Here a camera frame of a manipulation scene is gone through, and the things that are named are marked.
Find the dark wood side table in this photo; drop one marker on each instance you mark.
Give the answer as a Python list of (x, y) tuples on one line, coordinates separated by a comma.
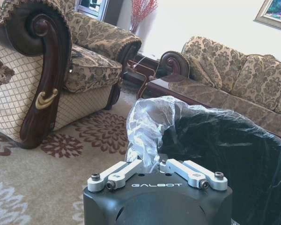
[(140, 66)]

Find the framed painting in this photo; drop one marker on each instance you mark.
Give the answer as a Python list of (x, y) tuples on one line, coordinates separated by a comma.
[(275, 12)]

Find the vase with red branches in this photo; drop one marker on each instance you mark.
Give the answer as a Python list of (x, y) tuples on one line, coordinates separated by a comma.
[(140, 14)]

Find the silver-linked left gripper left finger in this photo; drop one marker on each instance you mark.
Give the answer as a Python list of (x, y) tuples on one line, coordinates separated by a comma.
[(121, 172)]

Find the floral patterned long sofa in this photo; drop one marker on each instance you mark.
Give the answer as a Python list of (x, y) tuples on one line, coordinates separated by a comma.
[(236, 77)]

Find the beige floral carpet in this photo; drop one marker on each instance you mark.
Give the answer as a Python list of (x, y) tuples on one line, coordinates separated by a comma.
[(49, 168)]

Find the black trash bin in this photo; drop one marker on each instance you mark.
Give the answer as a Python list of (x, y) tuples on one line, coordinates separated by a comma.
[(227, 164)]

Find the floral patterned armchair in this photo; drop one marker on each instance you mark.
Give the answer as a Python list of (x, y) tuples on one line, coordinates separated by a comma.
[(61, 65)]

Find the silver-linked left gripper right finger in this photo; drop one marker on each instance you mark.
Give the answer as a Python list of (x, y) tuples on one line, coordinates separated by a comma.
[(192, 173)]

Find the clear plastic bin liner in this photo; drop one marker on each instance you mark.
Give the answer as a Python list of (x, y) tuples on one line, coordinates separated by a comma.
[(150, 124)]

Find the dark wood coffee table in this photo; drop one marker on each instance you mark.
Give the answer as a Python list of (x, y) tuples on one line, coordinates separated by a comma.
[(161, 87)]

